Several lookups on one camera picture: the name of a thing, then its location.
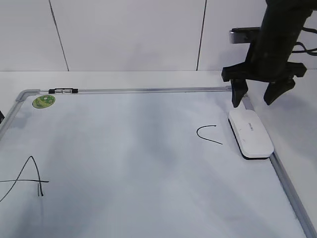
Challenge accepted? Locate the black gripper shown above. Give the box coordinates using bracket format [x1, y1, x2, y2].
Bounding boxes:
[221, 27, 306, 108]

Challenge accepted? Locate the white board eraser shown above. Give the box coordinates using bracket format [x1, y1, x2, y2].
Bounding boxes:
[228, 109, 274, 160]

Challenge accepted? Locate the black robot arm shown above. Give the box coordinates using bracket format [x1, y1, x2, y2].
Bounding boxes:
[221, 0, 317, 108]

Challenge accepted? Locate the round green sticker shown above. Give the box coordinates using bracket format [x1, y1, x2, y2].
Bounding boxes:
[32, 95, 55, 109]

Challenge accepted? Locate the small black object at edge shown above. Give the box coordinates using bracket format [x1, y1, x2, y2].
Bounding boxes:
[0, 111, 5, 123]

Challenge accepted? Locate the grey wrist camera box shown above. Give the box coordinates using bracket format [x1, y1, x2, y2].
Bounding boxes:
[229, 27, 260, 44]

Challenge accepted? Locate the white board with grey frame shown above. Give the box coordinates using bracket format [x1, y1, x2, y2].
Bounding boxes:
[0, 87, 317, 238]

